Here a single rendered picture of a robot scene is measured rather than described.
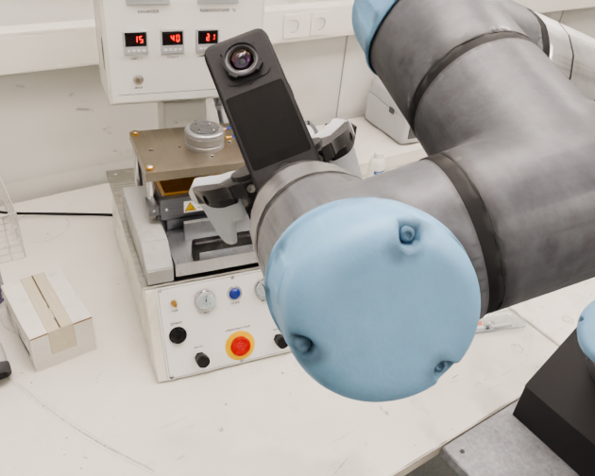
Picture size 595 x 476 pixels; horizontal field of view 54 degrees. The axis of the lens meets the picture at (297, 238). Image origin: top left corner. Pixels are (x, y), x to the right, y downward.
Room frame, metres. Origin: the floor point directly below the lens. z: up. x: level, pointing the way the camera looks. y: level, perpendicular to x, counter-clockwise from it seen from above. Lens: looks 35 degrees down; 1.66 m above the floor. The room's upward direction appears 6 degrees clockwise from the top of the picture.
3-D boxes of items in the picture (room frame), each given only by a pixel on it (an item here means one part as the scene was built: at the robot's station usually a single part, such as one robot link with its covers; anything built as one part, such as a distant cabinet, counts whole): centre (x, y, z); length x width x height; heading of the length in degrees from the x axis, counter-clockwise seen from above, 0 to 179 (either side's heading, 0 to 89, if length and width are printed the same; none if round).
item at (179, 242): (1.03, 0.19, 0.97); 0.30 x 0.22 x 0.08; 26
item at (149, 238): (0.95, 0.30, 0.96); 0.25 x 0.05 x 0.07; 26
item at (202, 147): (1.11, 0.20, 1.08); 0.31 x 0.24 x 0.13; 116
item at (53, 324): (0.86, 0.49, 0.80); 0.19 x 0.13 x 0.09; 37
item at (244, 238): (0.91, 0.13, 0.99); 0.15 x 0.02 x 0.04; 116
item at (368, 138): (1.80, -0.09, 0.77); 0.84 x 0.30 x 0.04; 127
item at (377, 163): (1.57, -0.21, 0.82); 0.05 x 0.05 x 0.14
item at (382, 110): (1.98, -0.34, 0.88); 0.25 x 0.20 x 0.17; 31
